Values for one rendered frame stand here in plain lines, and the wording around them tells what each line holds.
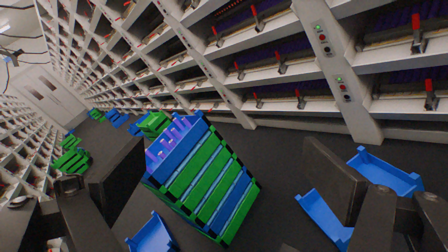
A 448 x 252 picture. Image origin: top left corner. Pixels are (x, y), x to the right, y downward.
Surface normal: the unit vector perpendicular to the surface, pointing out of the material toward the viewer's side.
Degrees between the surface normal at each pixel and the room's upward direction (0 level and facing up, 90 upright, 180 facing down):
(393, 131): 90
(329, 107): 18
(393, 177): 0
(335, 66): 90
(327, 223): 0
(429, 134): 90
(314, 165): 56
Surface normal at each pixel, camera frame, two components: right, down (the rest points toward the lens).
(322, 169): -1.00, 0.00
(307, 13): -0.61, 0.70
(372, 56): -0.71, -0.46
